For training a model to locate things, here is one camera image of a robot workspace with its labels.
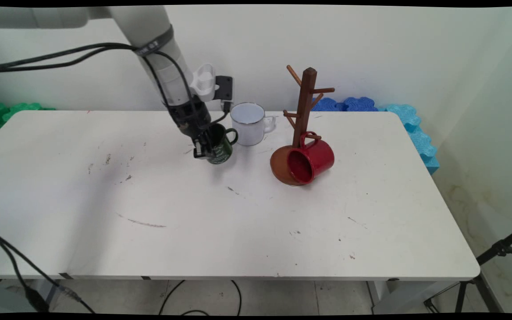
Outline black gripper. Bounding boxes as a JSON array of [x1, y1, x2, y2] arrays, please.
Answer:
[[166, 99, 215, 160]]

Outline green enamel mug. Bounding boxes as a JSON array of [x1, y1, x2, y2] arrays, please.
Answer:
[[203, 123, 239, 165]]

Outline white enamel mug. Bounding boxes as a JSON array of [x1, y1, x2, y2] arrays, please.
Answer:
[[230, 103, 278, 147]]

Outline red enamel mug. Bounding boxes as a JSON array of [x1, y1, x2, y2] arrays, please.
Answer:
[[286, 132, 335, 185]]

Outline brown wooden mug tree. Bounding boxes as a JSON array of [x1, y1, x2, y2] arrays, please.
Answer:
[[270, 65, 336, 186]]

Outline dark blue foam mat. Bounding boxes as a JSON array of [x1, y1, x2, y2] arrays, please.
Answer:
[[312, 97, 379, 112]]

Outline grey table leg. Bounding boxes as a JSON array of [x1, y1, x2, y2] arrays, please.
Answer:
[[43, 279, 61, 311]]

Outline light blue foam mat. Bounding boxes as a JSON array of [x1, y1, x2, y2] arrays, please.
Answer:
[[377, 104, 440, 175]]

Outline white table leg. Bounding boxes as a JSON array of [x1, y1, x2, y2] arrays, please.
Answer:
[[366, 281, 461, 314]]

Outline black tripod stand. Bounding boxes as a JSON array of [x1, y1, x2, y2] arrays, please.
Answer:
[[424, 224, 512, 314]]

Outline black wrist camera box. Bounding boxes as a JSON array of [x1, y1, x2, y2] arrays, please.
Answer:
[[215, 76, 235, 112]]

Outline white ribbed camera mount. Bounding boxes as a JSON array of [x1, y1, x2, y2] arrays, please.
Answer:
[[189, 64, 218, 102]]

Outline black arm strap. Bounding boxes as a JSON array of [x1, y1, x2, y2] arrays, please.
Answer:
[[133, 26, 175, 57]]

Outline black floor cable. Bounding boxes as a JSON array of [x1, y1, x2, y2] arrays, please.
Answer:
[[158, 280, 242, 316]]

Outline black cable with connector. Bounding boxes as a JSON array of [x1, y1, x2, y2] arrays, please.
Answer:
[[0, 226, 97, 314]]

